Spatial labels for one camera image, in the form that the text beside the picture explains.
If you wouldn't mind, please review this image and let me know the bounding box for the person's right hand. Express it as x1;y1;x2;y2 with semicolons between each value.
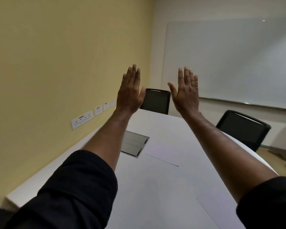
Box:
167;66;200;117

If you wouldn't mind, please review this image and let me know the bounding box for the person's left hand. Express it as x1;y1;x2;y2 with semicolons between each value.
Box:
114;64;146;116

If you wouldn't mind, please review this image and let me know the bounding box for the person's right forearm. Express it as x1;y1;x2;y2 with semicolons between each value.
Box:
182;111;279;204

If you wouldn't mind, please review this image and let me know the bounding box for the person's left forearm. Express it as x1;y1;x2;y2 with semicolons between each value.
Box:
82;110;132;172

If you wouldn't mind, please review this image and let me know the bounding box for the black mesh office chair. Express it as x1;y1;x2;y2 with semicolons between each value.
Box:
140;88;171;115
216;110;272;152

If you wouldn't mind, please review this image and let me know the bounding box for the black shirt sleeve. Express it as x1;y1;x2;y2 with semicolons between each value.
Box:
0;150;118;229
236;176;286;229

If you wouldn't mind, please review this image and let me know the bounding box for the white wall whiteboard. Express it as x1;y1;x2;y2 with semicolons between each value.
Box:
161;18;286;110

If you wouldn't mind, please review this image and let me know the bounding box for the grey metal table cable box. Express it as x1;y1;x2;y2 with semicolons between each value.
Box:
120;131;150;158

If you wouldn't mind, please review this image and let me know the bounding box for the wide white wall socket panel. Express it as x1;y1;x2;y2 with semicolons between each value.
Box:
71;110;94;130

